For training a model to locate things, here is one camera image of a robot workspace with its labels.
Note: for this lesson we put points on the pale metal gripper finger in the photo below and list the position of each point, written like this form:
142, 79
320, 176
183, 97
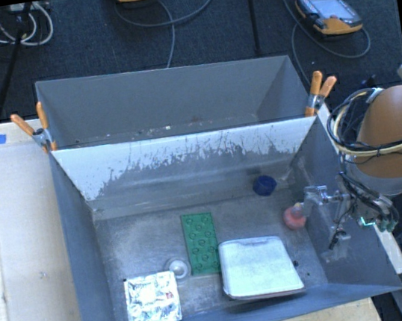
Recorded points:
316, 193
340, 249

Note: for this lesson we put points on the pink round toy fruit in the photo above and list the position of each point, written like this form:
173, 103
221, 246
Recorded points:
293, 219

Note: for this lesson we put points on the white flat box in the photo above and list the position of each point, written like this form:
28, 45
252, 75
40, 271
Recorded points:
259, 267

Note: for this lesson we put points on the dark green flat block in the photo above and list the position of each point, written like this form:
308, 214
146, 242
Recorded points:
200, 239

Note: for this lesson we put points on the clear glass round lid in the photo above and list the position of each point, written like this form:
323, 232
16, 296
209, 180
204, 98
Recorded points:
178, 268

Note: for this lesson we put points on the grey metal bin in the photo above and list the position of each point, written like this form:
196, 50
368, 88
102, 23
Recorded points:
153, 239

